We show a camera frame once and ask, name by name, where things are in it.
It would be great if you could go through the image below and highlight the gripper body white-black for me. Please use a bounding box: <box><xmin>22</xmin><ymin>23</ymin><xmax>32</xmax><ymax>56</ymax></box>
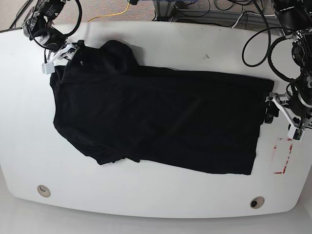
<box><xmin>266</xmin><ymin>92</ymin><xmax>312</xmax><ymax>141</ymax></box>
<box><xmin>41</xmin><ymin>40</ymin><xmax>85</xmax><ymax>74</ymax></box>

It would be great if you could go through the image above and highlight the black t-shirt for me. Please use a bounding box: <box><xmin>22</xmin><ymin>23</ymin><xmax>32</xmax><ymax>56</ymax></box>
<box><xmin>50</xmin><ymin>40</ymin><xmax>274</xmax><ymax>175</ymax></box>

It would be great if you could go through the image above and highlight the red tape rectangle marking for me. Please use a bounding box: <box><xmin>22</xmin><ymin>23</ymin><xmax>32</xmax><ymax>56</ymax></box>
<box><xmin>270</xmin><ymin>138</ymin><xmax>293</xmax><ymax>175</ymax></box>

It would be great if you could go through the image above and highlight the right table grommet hole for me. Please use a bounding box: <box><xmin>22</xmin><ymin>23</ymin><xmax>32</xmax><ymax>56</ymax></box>
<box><xmin>250</xmin><ymin>196</ymin><xmax>265</xmax><ymax>209</ymax></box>

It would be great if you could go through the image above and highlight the table grommet hole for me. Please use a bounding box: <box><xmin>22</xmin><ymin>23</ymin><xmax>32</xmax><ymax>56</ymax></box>
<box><xmin>37</xmin><ymin>185</ymin><xmax>51</xmax><ymax>198</ymax></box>
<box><xmin>250</xmin><ymin>196</ymin><xmax>265</xmax><ymax>209</ymax></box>

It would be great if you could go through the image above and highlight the left table grommet hole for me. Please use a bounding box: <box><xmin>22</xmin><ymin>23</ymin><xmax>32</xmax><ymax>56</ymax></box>
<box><xmin>37</xmin><ymin>185</ymin><xmax>51</xmax><ymax>198</ymax></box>

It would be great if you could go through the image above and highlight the yellow cable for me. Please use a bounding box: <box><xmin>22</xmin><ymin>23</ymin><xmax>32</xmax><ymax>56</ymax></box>
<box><xmin>87</xmin><ymin>0</ymin><xmax>130</xmax><ymax>22</ymax></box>

